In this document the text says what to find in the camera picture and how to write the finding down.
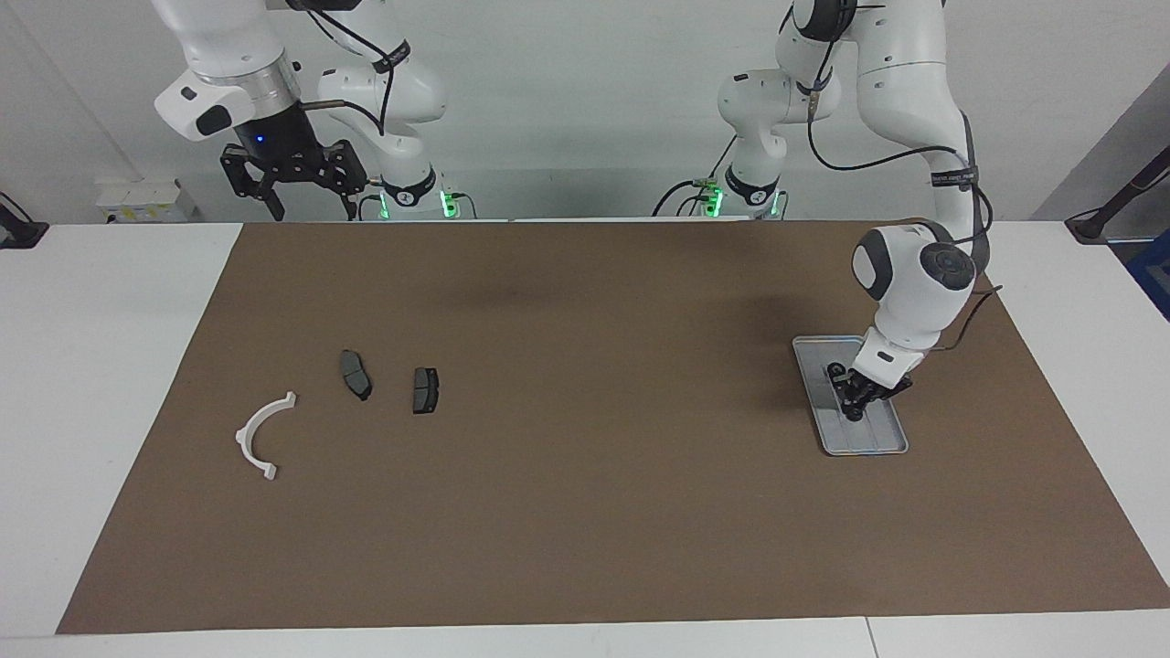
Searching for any silver metal tray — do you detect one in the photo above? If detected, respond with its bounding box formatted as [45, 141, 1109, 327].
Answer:
[792, 335, 909, 456]

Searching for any white power strip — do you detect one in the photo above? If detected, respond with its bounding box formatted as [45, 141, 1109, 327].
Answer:
[96, 178, 197, 224]

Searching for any dark grey elongated brake pad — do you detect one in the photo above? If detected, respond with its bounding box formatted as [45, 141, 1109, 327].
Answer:
[339, 350, 373, 402]

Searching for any black table clamp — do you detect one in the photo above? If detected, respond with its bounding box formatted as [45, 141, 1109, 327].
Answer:
[0, 192, 49, 249]

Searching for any brown table mat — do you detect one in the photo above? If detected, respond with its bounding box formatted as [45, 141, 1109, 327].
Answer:
[57, 219, 1170, 634]

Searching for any blue box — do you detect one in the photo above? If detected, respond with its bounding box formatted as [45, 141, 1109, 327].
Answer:
[1126, 228, 1170, 321]

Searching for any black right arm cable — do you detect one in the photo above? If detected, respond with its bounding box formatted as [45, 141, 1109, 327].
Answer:
[291, 0, 410, 131]

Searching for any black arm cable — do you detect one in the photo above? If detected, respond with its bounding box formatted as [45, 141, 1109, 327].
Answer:
[804, 37, 1005, 353]
[291, 0, 410, 131]

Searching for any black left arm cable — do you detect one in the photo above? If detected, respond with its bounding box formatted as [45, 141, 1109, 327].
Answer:
[804, 37, 1005, 353]

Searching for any white curved plastic bracket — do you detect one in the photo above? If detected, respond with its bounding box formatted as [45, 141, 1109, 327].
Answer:
[235, 391, 299, 482]

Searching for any black left base cable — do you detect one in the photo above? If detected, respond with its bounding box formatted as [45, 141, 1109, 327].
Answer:
[652, 137, 738, 218]

